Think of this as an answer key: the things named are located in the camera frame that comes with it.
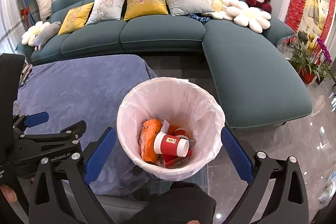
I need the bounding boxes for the yellow cushion centre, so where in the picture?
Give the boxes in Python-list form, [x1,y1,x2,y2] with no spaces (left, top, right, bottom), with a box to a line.
[123,0,169,21]

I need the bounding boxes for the blue patterned cloth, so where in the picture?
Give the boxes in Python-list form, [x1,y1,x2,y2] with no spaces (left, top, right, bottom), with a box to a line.
[187,13,210,24]

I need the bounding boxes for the white flower pillow left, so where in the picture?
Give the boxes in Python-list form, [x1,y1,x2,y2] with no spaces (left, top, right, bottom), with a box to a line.
[21,21,50,47]

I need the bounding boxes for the white long plush toy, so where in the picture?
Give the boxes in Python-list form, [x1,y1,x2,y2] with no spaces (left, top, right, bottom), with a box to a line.
[35,0,52,22]

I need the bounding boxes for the red envelope packet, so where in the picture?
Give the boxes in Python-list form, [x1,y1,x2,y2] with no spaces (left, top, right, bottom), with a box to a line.
[162,149,193,168]

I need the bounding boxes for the white lined trash bin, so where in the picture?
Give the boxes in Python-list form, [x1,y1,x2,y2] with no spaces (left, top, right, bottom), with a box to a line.
[117,77,226,181]

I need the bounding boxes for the potted plants with orchids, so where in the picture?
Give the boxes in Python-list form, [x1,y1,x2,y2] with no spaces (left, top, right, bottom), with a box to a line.
[289,30,335,85]

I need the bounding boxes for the yellow cushion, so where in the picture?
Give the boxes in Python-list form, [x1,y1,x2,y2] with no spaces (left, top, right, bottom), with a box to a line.
[58,2,94,35]
[123,0,169,21]

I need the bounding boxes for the yellow cushion left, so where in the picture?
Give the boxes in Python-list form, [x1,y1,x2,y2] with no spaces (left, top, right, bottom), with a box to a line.
[58,2,94,35]

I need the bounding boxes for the orange plastic bag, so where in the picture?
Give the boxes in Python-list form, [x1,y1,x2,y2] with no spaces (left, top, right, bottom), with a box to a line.
[139,119,162,164]

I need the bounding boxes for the light grey cushion right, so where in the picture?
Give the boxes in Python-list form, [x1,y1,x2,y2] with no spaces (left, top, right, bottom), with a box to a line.
[166,0,214,16]

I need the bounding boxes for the teal sectional sofa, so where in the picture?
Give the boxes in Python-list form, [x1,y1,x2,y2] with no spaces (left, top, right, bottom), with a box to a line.
[17,15,313,128]

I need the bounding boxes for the dark sleeve forearm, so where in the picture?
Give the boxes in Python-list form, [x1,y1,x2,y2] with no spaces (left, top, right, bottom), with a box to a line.
[124,181,217,223]

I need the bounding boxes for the white paper sheet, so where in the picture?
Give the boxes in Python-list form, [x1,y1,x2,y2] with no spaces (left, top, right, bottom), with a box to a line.
[161,120,170,134]

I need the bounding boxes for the chair with items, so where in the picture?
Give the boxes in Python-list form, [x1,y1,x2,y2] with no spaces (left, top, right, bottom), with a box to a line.
[19,64,33,87]

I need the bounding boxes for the grey plush toy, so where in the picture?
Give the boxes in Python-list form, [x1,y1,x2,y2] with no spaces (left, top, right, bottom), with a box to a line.
[34,21,62,51]

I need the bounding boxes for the light grey cushion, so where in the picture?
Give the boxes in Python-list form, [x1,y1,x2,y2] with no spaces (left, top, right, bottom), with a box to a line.
[86,0,125,25]
[166,0,214,16]

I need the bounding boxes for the blue-grey table cloth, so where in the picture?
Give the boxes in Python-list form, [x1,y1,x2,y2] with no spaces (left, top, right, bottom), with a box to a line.
[14,55,171,200]

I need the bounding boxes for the right hand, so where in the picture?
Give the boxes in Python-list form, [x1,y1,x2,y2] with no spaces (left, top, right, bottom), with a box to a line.
[187,220,200,224]

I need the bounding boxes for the white flower pillow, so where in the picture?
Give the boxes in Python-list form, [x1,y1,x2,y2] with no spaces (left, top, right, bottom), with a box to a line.
[21,21,50,47]
[207,0,235,21]
[226,0,272,34]

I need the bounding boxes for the red paper cup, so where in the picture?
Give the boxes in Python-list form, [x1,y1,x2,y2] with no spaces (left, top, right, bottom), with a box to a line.
[154,132,190,157]
[173,127,190,140]

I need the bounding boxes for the left hand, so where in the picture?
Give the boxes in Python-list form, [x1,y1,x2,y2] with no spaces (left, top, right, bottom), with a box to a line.
[0,177,36,205]

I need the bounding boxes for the light grey cushion left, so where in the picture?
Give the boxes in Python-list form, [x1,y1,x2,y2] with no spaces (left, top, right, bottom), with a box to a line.
[86,0,125,25]

